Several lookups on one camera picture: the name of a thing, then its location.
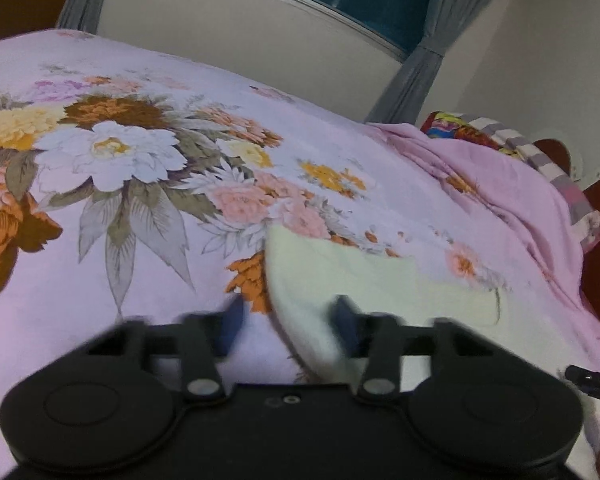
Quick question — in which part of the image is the striped pillow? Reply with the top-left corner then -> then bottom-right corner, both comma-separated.
467,117 -> 600,256

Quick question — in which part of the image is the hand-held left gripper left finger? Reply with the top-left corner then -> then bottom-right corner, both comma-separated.
81,294 -> 248,404

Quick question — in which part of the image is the floral pink bed sheet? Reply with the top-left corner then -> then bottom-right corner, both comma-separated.
0,29 -> 600,480

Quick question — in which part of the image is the pink blanket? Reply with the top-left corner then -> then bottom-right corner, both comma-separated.
365,121 -> 600,376

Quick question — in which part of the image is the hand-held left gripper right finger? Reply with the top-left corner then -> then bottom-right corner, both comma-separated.
331,295 -> 504,405

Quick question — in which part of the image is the colourful printed pillow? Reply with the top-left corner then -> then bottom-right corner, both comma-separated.
420,111 -> 512,154

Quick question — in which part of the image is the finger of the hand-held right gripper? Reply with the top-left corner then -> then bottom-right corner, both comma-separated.
564,364 -> 600,404

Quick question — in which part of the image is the cream small garment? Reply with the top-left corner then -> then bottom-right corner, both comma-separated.
266,224 -> 512,387

